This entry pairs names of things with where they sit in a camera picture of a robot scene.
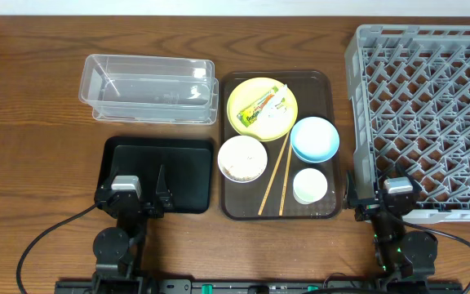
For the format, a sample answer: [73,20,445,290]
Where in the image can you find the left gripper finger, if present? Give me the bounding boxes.
[155,164,171,199]
[99,168,118,191]

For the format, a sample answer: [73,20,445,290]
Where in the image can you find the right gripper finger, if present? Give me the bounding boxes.
[345,171,357,200]
[395,163,422,192]

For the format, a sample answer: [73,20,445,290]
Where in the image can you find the white cup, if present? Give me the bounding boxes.
[293,168,328,205]

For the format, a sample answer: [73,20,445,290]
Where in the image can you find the light blue bowl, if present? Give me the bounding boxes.
[290,117,339,163]

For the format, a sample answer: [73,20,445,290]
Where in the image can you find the wooden chopstick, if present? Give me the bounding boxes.
[278,143,292,216]
[258,131,290,216]

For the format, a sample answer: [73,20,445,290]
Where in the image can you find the white bowl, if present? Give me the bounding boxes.
[217,136,268,183]

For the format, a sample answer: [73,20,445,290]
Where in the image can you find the white tissue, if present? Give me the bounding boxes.
[257,85,288,119]

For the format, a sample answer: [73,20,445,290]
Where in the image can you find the green snack wrapper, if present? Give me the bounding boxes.
[237,86,279,127]

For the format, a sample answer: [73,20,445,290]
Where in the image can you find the yellow plate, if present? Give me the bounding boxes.
[226,78,299,142]

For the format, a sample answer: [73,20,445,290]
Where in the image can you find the rice food scraps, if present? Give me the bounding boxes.
[221,157,266,182]

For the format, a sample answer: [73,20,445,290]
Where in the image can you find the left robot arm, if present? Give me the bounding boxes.
[90,165,174,294]

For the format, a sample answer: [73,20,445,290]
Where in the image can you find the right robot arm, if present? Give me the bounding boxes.
[345,165,438,293]

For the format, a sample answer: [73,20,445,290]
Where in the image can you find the grey dishwasher rack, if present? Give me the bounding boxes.
[344,24,470,224]

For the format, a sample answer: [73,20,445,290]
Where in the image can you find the clear plastic waste bin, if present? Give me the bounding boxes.
[78,54,219,125]

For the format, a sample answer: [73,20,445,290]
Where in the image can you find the black plastic tray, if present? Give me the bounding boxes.
[97,136,214,214]

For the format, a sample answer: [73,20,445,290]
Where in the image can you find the brown serving tray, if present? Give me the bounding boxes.
[219,70,344,221]

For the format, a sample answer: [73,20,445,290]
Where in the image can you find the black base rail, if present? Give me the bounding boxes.
[53,278,464,294]

